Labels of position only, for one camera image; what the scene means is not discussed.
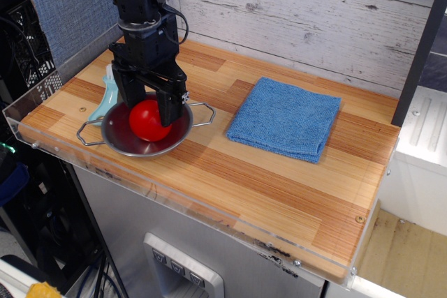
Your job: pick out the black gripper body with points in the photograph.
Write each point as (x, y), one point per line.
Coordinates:
(150, 49)

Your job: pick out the blue folded cloth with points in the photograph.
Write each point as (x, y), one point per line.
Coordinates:
(285, 119)

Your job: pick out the white grooved sink unit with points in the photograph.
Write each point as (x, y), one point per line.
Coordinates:
(414, 185)

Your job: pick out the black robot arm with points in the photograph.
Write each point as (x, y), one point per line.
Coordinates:
(77, 30)

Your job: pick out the black plastic crate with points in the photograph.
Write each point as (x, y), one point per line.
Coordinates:
(25, 54)

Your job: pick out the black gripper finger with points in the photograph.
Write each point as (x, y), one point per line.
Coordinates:
(171, 100)
(130, 89)

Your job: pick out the steel toy appliance cabinet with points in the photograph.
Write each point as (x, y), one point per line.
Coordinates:
(161, 252)

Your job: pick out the red ball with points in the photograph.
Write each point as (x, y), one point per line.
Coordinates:
(145, 121)

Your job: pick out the dark right vertical post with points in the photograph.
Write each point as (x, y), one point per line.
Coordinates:
(425, 45)

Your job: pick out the yellow object at corner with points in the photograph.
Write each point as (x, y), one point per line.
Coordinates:
(42, 290)

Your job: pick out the steel bowl with handles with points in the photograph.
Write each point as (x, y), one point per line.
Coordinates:
(117, 134)

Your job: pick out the light blue scrub brush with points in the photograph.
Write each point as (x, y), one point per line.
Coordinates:
(109, 98)

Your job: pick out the clear acrylic table guard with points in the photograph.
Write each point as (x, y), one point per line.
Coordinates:
(313, 217)

